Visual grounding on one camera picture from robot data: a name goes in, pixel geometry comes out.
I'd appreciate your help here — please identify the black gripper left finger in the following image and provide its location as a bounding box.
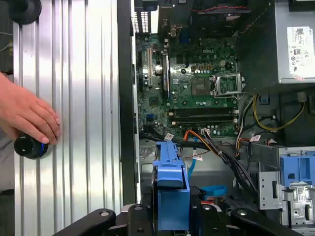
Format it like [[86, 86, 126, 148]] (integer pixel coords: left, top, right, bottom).
[[53, 203, 156, 236]]

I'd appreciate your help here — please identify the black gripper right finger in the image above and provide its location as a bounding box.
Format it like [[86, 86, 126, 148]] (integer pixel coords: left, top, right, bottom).
[[196, 204, 296, 236]]

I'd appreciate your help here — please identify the hard disk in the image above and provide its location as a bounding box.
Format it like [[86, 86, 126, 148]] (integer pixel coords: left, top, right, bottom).
[[152, 141, 191, 232]]

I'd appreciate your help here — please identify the round black tool blue ring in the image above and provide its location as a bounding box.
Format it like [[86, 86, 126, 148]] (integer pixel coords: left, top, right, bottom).
[[13, 131, 51, 160]]

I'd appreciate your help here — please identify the black RAM slot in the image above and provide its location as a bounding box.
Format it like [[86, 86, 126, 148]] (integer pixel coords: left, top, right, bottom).
[[168, 110, 239, 118], [169, 118, 239, 126]]

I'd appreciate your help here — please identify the white expansion slot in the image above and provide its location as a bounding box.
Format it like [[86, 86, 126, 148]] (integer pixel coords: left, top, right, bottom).
[[147, 47, 153, 87]]

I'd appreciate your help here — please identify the person's bare hand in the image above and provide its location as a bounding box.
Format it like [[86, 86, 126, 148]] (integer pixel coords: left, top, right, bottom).
[[0, 71, 62, 146]]

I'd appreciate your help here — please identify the blue drive carrier in cage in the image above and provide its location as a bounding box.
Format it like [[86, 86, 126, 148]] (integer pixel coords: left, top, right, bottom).
[[279, 152, 315, 190]]

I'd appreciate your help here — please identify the black open PC case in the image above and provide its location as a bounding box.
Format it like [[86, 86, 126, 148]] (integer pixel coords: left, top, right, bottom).
[[117, 0, 315, 236]]

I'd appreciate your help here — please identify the thin metal locking lever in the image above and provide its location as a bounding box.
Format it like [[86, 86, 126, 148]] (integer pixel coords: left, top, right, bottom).
[[213, 90, 247, 99]]

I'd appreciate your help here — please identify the CPU socket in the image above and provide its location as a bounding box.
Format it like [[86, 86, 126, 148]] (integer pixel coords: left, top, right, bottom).
[[190, 77, 211, 96]]

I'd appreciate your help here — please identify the person's grey clothed trunk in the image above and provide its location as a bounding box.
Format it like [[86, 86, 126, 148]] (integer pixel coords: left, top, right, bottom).
[[0, 127, 16, 194]]

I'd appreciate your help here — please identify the green motherboard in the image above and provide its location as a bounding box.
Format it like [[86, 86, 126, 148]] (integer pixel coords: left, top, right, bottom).
[[135, 33, 241, 140]]

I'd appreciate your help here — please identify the black case fan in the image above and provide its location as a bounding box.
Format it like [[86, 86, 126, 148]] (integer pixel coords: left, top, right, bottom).
[[190, 0, 252, 39]]

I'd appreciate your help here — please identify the grey power supply unit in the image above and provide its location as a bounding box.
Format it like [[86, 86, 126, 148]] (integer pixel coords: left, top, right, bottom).
[[274, 0, 315, 84]]

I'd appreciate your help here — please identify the black round knob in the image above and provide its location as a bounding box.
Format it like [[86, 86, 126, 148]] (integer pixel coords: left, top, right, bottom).
[[8, 0, 42, 25]]

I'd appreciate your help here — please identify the blue disk data wire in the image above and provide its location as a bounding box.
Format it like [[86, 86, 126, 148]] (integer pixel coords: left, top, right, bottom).
[[188, 136, 228, 201]]

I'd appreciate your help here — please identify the black cable bundle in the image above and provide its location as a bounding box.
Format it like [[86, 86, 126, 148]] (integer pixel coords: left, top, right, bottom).
[[204, 131, 259, 197]]

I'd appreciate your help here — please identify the orange wire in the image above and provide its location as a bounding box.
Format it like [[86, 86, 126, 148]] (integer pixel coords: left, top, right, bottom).
[[184, 129, 205, 144]]

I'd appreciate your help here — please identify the yellow power cable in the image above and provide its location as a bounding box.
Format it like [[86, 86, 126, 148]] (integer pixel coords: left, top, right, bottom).
[[252, 94, 306, 131]]

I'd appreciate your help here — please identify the metal socket cover frame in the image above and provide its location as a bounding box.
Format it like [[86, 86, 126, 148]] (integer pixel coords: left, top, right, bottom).
[[210, 73, 247, 97]]

